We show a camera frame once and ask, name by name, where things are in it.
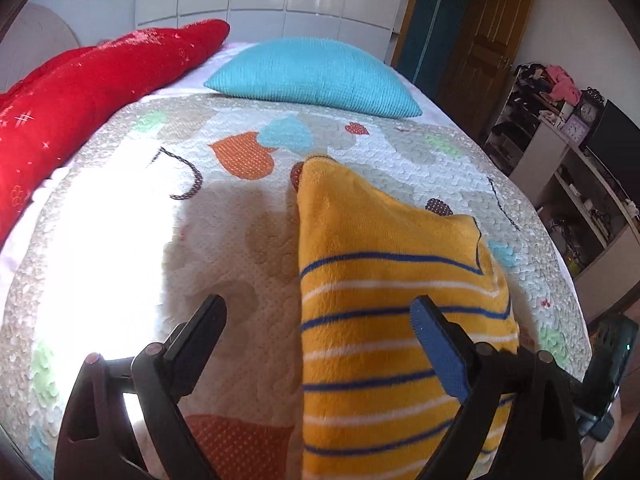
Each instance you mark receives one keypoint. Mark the dark ornate mantel clock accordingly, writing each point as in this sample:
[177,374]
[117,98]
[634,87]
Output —
[590,106]

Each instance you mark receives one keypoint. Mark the yellow striped knit sweater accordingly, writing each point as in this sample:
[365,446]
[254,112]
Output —
[373,407]

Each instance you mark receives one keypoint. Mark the turquoise knit cushion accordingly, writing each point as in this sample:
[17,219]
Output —
[315,71]

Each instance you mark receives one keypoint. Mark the patterned quilted bedspread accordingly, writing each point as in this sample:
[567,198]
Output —
[174,200]

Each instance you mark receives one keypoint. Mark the black monitor screen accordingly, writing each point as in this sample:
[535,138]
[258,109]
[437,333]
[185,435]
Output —
[616,144]

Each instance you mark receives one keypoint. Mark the long red pillow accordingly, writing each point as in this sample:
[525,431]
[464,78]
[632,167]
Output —
[51,113]

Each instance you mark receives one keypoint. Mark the brown wooden door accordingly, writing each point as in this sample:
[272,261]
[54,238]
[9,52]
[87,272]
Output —
[479,64]

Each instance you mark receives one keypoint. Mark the purple square clock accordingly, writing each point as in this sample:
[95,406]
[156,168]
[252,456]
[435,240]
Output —
[575,129]

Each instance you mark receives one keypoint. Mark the pink clothes pile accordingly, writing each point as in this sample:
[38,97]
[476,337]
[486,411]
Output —
[563,86]

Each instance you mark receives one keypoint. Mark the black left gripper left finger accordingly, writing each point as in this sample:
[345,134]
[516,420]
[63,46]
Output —
[96,439]

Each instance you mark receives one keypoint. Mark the pink round headboard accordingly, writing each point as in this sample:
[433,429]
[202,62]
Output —
[35,36]

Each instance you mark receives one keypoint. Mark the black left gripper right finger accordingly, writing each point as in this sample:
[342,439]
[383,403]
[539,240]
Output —
[540,439]

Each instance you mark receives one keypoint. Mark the white open shelf unit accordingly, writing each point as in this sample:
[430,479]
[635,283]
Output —
[592,222]

